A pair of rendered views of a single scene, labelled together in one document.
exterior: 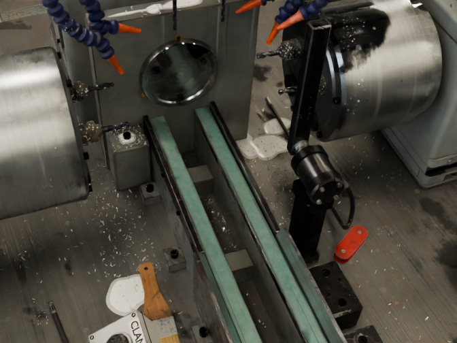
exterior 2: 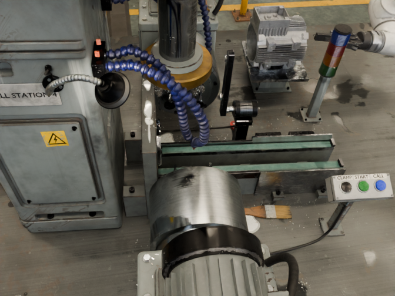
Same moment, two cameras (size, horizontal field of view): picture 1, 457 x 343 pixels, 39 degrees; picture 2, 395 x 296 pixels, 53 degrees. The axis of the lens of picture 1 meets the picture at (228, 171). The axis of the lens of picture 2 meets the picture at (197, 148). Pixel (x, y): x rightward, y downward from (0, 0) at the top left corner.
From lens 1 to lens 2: 1.05 m
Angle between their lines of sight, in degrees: 47
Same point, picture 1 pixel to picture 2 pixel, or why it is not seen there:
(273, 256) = (263, 147)
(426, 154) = not seen: hidden behind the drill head
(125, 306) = (254, 224)
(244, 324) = (297, 165)
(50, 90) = (217, 174)
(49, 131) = (234, 185)
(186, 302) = (256, 198)
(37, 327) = not seen: hidden behind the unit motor
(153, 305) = (257, 211)
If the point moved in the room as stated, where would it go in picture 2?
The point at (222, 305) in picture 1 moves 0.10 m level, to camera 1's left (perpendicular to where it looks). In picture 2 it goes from (290, 170) to (284, 194)
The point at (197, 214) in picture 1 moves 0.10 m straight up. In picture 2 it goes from (233, 168) to (237, 149)
